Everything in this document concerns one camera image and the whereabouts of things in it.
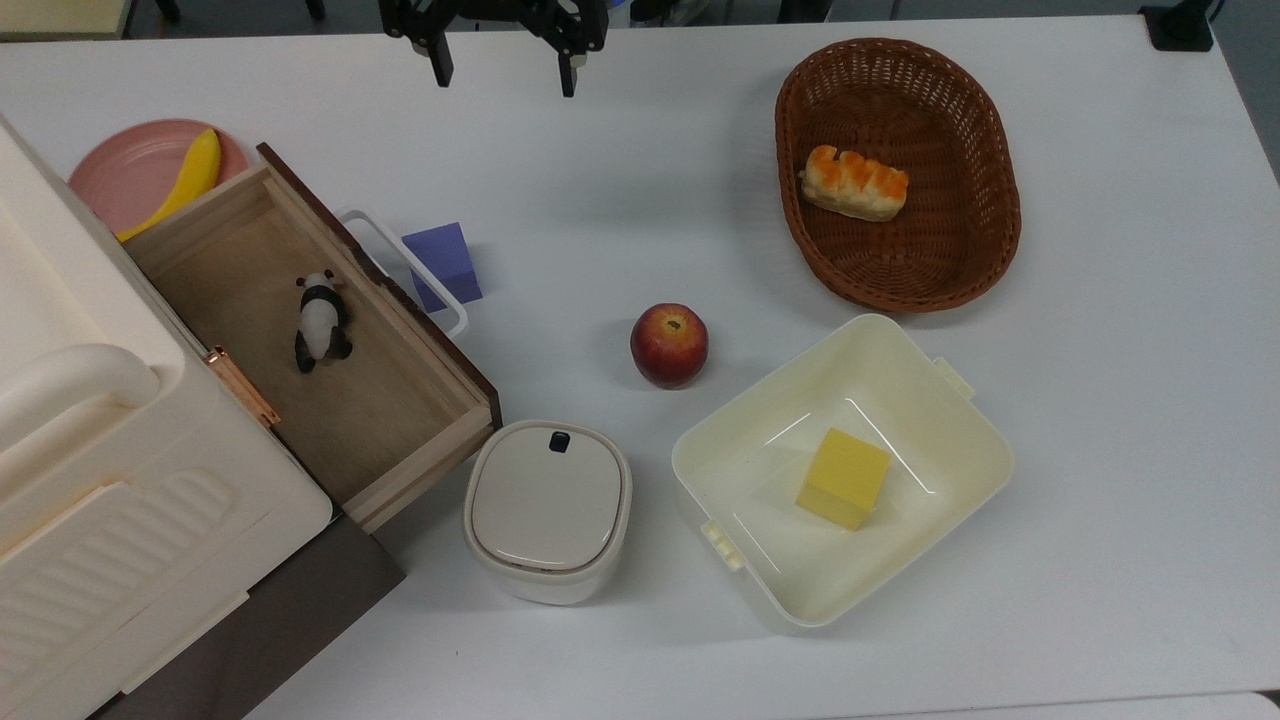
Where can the panda toy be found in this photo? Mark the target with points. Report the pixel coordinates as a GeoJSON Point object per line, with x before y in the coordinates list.
{"type": "Point", "coordinates": [320, 322]}

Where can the purple cube block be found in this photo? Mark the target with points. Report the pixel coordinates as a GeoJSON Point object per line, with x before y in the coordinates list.
{"type": "Point", "coordinates": [445, 255]}

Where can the brown wicker basket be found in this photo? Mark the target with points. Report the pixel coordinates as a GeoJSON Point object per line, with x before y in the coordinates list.
{"type": "Point", "coordinates": [950, 250]}

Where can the small white lidded trash can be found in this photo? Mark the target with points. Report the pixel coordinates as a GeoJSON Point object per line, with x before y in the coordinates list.
{"type": "Point", "coordinates": [545, 510]}

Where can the cream plastic open bin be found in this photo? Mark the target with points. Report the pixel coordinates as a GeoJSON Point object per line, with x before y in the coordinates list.
{"type": "Point", "coordinates": [930, 540]}

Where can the yellow cube block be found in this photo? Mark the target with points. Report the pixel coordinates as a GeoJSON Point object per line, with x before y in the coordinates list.
{"type": "Point", "coordinates": [843, 478]}

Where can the dark wood cabinet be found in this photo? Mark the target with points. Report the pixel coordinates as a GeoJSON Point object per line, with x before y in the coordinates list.
{"type": "Point", "coordinates": [300, 620]}

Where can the cream plastic storage box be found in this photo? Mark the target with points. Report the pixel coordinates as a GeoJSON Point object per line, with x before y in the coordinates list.
{"type": "Point", "coordinates": [100, 520]}

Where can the black clamp mount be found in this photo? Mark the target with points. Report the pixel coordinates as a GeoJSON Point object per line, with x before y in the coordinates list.
{"type": "Point", "coordinates": [1180, 25]}

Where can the yellow toy banana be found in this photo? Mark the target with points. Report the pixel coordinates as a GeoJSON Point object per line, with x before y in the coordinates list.
{"type": "Point", "coordinates": [195, 170]}

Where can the toy bread with orange glaze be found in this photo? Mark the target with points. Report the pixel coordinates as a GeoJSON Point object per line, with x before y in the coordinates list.
{"type": "Point", "coordinates": [855, 185]}

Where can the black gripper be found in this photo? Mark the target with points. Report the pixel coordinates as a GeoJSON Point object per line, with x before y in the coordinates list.
{"type": "Point", "coordinates": [490, 8]}

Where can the pink plate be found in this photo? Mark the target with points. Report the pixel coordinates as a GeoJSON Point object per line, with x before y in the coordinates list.
{"type": "Point", "coordinates": [130, 180]}

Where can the red apple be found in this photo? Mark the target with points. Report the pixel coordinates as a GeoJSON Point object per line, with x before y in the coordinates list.
{"type": "Point", "coordinates": [668, 345]}

